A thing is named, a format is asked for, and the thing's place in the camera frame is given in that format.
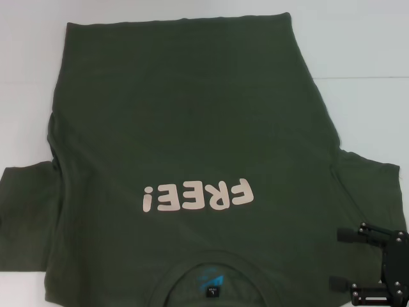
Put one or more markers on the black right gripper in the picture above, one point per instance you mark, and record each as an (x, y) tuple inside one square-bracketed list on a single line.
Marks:
[(397, 265)]

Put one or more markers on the dark green FREE t-shirt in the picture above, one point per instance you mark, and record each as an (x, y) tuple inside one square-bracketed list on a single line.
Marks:
[(191, 128)]

